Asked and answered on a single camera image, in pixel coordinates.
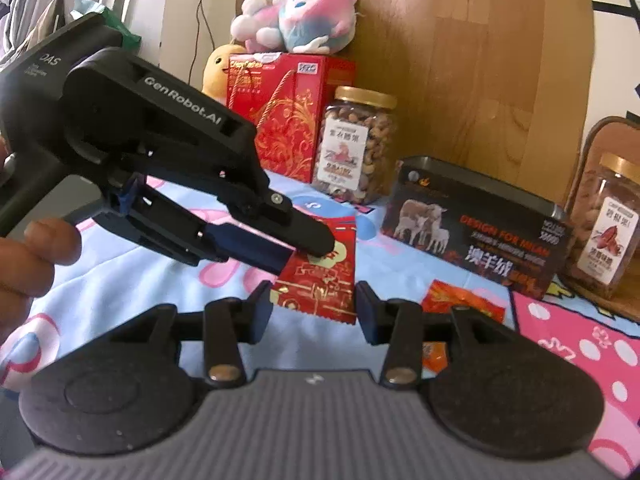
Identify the green bag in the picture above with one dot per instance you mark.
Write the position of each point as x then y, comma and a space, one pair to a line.
130, 40

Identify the wooden headboard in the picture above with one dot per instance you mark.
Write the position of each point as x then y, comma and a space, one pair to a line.
475, 60

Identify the yellow plush toy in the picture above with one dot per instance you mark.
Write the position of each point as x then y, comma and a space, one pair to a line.
217, 72

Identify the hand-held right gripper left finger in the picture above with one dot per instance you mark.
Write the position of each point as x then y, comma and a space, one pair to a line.
262, 317

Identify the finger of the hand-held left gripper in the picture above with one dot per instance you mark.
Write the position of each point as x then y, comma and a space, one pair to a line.
310, 240
250, 247

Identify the dark box with sheep print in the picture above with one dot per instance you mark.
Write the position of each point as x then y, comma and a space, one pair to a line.
475, 230

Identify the red gift box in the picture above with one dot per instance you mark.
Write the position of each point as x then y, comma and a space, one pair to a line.
290, 125

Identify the pecan jar with gold lid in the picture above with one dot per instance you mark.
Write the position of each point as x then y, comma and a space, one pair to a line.
605, 240

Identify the pink and blue plush toy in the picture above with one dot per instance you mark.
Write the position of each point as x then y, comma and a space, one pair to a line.
300, 15

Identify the pig print blanket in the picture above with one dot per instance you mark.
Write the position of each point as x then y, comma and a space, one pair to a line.
575, 340

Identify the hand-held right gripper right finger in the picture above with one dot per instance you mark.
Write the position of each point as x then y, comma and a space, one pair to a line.
365, 317

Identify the orange-red snack packet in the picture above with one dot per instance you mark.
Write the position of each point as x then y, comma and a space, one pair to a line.
465, 302

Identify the person's left hand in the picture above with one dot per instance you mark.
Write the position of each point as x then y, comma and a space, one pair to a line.
35, 255

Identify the red snack packet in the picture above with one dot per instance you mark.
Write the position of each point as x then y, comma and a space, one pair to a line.
320, 285

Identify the cashew jar with gold lid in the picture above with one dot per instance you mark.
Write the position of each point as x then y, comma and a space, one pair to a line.
350, 155

